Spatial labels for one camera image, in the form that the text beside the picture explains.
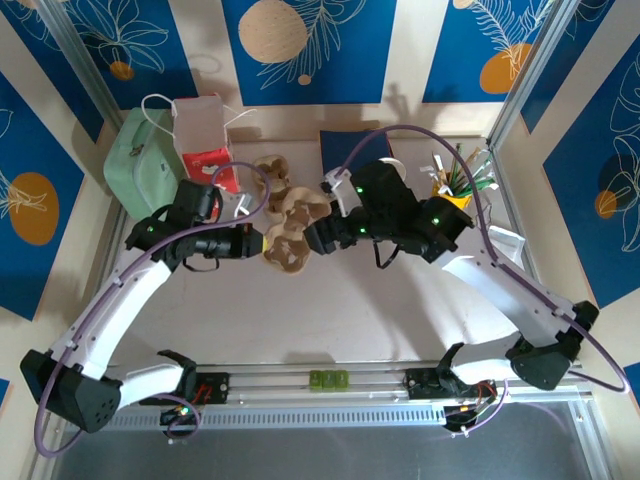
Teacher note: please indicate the single pulp cup carrier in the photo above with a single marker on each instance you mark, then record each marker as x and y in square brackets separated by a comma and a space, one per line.
[287, 252]

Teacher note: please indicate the red and white paper bag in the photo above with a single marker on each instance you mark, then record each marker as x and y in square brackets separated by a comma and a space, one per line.
[200, 130]

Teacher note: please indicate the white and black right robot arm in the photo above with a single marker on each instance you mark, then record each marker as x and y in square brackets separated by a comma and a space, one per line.
[505, 295]

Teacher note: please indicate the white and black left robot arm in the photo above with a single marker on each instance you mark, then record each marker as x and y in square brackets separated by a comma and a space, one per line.
[110, 320]

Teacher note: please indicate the wooden stirrer in white wrapper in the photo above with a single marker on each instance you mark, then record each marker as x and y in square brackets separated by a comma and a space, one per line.
[431, 172]
[439, 167]

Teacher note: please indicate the mint green carry case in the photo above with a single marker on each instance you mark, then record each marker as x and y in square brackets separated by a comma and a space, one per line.
[140, 170]

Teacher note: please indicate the green paper straw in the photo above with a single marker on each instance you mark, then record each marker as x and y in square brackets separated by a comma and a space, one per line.
[480, 186]
[456, 165]

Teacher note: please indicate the colourful paper napkin stack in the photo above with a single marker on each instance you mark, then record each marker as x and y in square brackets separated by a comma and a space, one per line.
[345, 145]

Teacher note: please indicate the small green block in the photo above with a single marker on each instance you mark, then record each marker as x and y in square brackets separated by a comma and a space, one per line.
[329, 379]
[316, 379]
[343, 379]

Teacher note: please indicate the grey metal sheet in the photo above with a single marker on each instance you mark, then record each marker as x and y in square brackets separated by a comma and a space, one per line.
[325, 457]

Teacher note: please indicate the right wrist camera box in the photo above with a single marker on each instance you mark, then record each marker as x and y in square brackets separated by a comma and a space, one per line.
[342, 187]

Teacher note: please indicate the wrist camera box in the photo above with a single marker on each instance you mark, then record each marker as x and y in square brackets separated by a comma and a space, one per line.
[342, 187]
[242, 202]

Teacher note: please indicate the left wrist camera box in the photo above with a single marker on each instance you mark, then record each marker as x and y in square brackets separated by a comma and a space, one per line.
[242, 202]

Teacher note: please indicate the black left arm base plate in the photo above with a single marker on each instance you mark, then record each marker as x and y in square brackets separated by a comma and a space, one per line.
[220, 387]

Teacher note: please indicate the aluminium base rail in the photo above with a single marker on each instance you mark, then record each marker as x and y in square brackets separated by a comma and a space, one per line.
[275, 395]

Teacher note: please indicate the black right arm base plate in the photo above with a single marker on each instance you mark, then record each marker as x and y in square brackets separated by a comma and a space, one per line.
[420, 385]

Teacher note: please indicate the aluminium frame post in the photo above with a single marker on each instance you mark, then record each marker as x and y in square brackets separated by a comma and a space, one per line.
[80, 55]
[537, 55]

